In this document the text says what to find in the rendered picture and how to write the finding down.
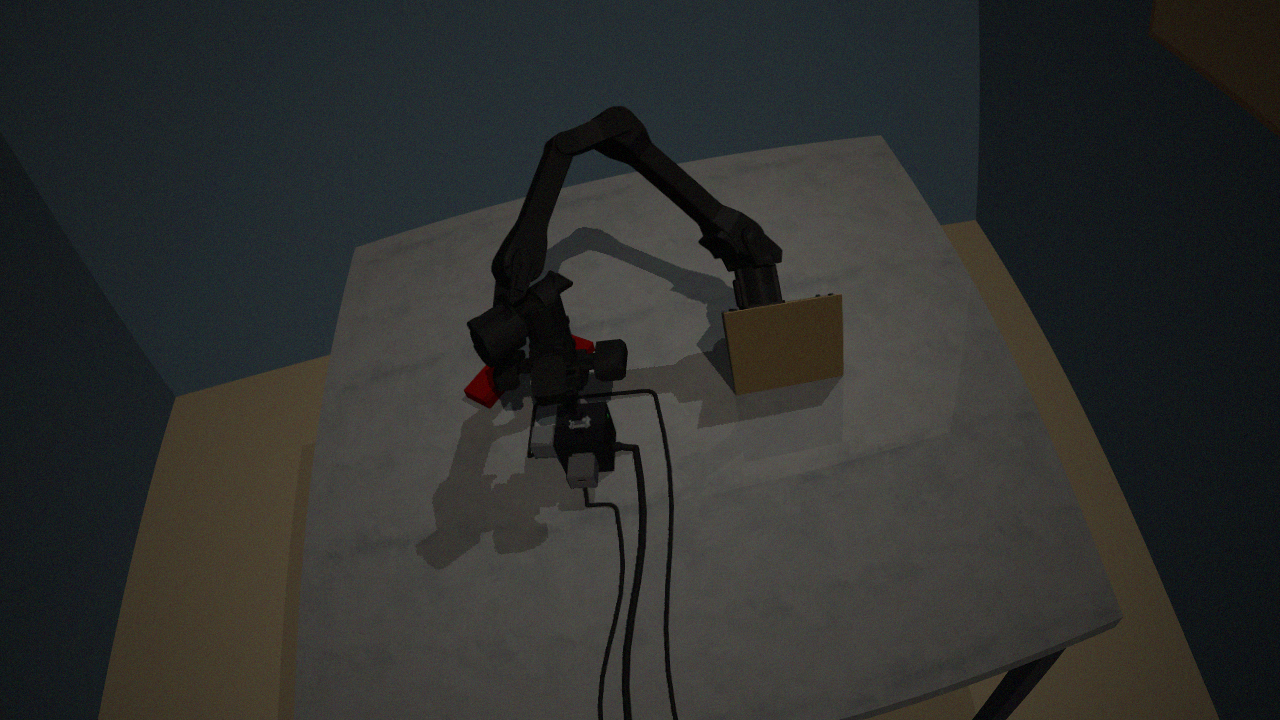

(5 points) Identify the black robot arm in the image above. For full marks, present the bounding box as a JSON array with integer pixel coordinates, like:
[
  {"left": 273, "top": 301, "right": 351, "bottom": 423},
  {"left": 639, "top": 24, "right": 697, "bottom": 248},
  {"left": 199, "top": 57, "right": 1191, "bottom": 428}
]
[{"left": 467, "top": 106, "right": 785, "bottom": 406}]

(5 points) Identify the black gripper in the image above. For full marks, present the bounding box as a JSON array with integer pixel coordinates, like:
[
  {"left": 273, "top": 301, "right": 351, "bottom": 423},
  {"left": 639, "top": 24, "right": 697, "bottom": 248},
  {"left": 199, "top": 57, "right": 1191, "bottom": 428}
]
[{"left": 493, "top": 315, "right": 628, "bottom": 391}]

